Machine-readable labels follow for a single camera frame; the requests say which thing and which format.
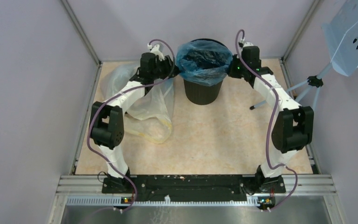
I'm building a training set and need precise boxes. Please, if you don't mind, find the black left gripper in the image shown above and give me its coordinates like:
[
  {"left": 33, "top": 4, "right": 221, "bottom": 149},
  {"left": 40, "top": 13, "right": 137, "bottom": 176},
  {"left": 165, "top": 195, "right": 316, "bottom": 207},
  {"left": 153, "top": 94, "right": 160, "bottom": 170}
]
[{"left": 151, "top": 55, "right": 182, "bottom": 80}]

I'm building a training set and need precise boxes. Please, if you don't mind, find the blue plastic trash bag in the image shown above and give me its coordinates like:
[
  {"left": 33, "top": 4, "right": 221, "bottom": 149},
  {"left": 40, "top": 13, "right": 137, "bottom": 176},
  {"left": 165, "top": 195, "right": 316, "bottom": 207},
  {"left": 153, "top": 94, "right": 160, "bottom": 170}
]
[{"left": 175, "top": 39, "right": 233, "bottom": 86}]

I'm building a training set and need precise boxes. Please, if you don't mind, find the black ribbed trash bin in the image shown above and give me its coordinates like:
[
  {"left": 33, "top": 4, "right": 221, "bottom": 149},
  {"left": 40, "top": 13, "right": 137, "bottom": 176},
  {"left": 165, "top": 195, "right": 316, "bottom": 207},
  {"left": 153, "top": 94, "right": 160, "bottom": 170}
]
[{"left": 183, "top": 38, "right": 223, "bottom": 105}]

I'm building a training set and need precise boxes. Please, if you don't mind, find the large translucent yellowish trash bag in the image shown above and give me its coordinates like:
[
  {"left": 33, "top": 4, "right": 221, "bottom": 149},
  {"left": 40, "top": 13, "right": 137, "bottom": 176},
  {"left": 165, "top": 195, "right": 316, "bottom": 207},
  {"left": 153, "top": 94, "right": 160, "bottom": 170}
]
[{"left": 99, "top": 62, "right": 174, "bottom": 144}]

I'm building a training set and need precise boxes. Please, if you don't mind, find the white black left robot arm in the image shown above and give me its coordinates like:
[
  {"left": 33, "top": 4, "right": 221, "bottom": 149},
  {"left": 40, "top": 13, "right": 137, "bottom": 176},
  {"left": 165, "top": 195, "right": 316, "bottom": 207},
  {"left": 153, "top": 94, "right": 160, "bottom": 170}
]
[{"left": 87, "top": 53, "right": 177, "bottom": 193}]

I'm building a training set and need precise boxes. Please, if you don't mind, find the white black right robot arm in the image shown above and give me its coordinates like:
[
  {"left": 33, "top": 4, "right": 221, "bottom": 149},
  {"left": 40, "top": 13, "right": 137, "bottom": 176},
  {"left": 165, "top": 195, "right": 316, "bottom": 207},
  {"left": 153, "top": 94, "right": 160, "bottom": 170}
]
[{"left": 228, "top": 43, "right": 314, "bottom": 192}]

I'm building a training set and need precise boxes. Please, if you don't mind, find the light blue tripod stand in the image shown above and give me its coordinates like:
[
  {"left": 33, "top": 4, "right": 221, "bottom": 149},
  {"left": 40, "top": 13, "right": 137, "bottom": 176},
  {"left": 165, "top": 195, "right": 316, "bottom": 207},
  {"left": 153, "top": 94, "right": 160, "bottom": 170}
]
[{"left": 250, "top": 63, "right": 332, "bottom": 113}]

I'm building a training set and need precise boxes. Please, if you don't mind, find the perforated light blue metal panel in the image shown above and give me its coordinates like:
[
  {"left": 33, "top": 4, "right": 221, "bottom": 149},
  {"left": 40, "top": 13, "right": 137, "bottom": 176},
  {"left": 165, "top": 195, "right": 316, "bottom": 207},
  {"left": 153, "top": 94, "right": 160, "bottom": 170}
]
[{"left": 322, "top": 0, "right": 358, "bottom": 77}]

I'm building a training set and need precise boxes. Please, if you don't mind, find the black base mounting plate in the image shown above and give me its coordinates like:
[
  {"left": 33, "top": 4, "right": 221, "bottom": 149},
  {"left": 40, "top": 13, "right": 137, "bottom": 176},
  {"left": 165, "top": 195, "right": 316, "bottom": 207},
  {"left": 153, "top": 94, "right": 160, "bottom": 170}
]
[{"left": 102, "top": 175, "right": 286, "bottom": 202}]

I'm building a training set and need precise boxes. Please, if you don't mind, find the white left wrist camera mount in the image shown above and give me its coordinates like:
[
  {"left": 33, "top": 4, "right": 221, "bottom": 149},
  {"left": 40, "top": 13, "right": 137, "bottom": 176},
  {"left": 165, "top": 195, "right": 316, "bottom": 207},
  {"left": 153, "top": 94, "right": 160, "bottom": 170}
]
[{"left": 147, "top": 43, "right": 165, "bottom": 61}]

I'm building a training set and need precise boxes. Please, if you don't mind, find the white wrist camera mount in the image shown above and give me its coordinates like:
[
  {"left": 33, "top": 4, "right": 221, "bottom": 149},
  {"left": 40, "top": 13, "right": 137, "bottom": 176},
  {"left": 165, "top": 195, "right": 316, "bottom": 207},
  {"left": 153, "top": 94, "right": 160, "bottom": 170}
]
[
  {"left": 147, "top": 43, "right": 165, "bottom": 61},
  {"left": 238, "top": 38, "right": 254, "bottom": 48}
]

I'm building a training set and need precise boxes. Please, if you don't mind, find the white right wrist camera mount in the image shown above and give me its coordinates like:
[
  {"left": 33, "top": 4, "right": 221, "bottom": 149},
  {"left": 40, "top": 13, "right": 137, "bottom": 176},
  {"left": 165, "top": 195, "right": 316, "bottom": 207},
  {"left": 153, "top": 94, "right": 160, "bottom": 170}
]
[{"left": 238, "top": 38, "right": 254, "bottom": 48}]

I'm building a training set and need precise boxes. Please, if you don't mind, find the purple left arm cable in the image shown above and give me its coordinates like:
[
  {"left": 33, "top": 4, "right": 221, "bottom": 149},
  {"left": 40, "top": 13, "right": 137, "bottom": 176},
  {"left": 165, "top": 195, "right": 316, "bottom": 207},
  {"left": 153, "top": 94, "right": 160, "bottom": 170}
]
[{"left": 86, "top": 38, "right": 177, "bottom": 214}]

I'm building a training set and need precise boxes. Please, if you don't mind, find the white toothed cable rail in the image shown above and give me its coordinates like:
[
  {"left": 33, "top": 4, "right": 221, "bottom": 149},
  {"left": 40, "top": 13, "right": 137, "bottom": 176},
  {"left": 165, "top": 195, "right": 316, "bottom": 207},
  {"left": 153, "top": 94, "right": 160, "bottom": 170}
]
[{"left": 66, "top": 196, "right": 273, "bottom": 207}]

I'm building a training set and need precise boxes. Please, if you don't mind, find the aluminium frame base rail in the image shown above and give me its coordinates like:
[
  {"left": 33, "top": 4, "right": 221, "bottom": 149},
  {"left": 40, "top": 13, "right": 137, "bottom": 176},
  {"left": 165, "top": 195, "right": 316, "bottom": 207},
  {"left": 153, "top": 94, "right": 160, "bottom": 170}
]
[{"left": 48, "top": 174, "right": 347, "bottom": 224}]

